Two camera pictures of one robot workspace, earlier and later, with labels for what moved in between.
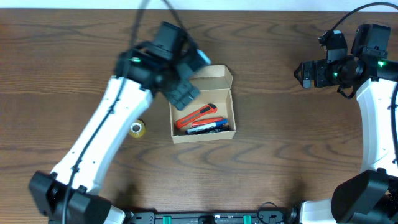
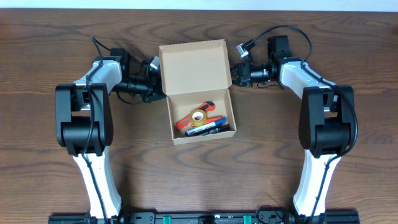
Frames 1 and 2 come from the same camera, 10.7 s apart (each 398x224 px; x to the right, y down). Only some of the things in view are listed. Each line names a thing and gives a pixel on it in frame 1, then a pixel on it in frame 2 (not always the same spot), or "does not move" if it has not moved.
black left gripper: [180, 94] → [150, 87]
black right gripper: [310, 73] → [244, 74]
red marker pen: [205, 121] does not move
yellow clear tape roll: [142, 130] → [198, 117]
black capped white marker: [226, 127] does not move
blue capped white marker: [217, 123] does not move
